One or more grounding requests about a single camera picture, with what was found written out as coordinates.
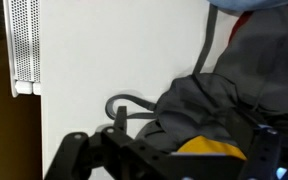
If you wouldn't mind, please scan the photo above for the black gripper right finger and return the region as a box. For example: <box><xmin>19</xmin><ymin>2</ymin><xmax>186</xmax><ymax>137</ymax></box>
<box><xmin>239</xmin><ymin>125</ymin><xmax>282</xmax><ymax>180</ymax></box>

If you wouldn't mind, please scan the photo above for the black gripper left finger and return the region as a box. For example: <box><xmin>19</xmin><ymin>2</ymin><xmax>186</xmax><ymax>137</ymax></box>
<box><xmin>43</xmin><ymin>105</ymin><xmax>134</xmax><ymax>180</ymax></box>

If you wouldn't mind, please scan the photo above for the grey fabric bag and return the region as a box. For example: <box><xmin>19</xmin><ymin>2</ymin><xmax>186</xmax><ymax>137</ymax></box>
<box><xmin>104</xmin><ymin>1</ymin><xmax>288</xmax><ymax>158</ymax></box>

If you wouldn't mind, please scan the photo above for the white perforated radiator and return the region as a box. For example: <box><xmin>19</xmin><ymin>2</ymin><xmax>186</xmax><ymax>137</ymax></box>
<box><xmin>2</xmin><ymin>0</ymin><xmax>43</xmax><ymax>99</ymax></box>

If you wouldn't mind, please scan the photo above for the light blue cap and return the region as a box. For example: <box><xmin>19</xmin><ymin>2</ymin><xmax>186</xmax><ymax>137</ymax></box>
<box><xmin>207</xmin><ymin>0</ymin><xmax>288</xmax><ymax>14</ymax></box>

